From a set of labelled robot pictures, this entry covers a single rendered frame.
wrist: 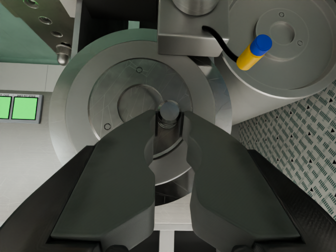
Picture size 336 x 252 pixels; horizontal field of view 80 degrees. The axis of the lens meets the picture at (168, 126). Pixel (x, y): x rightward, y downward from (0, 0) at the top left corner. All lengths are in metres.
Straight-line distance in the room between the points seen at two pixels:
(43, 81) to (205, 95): 3.27
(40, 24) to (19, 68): 3.11
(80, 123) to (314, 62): 0.21
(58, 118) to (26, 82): 3.32
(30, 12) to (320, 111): 0.48
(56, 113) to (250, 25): 0.18
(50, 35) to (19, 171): 0.31
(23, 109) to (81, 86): 0.42
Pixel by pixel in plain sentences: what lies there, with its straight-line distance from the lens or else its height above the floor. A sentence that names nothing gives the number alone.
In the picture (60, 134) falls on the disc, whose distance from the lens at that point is 0.18.
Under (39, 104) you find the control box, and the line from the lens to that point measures 0.57.
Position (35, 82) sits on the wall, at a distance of 3.44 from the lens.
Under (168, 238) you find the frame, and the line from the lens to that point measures 0.53.
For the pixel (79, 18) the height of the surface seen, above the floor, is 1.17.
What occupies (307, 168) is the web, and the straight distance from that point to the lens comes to 0.27.
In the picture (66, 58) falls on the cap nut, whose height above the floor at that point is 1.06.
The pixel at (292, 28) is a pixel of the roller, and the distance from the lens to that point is 0.23.
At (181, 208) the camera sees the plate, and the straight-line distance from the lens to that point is 0.51.
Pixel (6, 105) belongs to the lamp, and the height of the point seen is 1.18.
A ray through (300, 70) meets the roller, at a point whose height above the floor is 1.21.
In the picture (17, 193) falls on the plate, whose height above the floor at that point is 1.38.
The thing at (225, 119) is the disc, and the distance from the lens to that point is 0.17.
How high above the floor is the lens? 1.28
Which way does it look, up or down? 8 degrees down
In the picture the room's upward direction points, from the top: 178 degrees counter-clockwise
